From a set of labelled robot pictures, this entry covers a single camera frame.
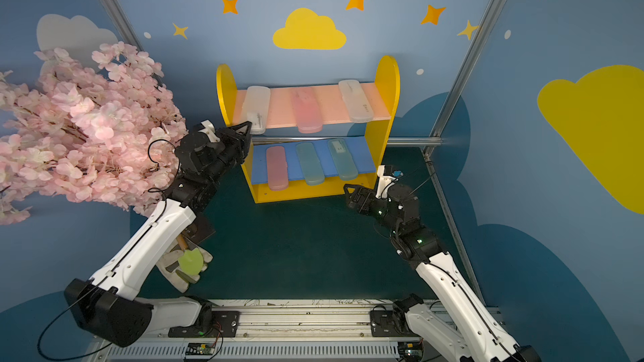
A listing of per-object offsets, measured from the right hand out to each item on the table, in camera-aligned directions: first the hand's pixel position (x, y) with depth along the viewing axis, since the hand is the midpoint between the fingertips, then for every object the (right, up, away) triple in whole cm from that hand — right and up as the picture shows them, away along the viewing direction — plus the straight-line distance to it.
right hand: (358, 186), depth 72 cm
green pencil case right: (-2, +9, +27) cm, 29 cm away
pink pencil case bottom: (-28, +6, +24) cm, 37 cm away
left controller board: (-46, -48, 0) cm, 66 cm away
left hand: (-30, +19, -5) cm, 35 cm away
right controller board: (+16, -49, +1) cm, 51 cm away
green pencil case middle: (-15, +7, +24) cm, 29 cm away
